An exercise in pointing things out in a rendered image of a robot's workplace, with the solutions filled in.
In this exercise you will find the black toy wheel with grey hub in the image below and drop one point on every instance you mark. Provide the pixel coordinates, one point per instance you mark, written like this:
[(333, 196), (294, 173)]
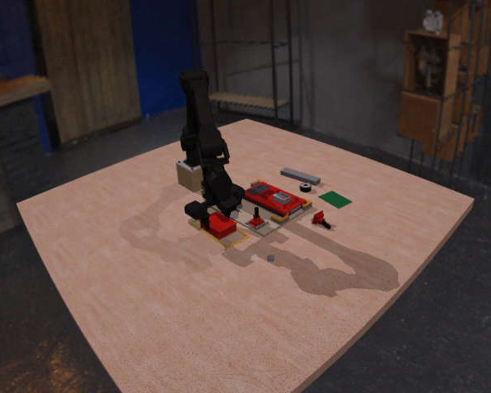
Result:
[(305, 187)]

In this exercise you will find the grey rectangular bar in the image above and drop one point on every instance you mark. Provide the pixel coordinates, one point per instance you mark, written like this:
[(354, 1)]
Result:
[(308, 178)]

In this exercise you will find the green flat rectangular patch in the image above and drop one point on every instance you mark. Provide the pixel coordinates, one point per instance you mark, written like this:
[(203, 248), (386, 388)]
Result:
[(335, 199)]

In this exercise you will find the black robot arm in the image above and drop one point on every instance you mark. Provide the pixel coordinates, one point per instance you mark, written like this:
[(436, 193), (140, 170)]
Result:
[(202, 141)]

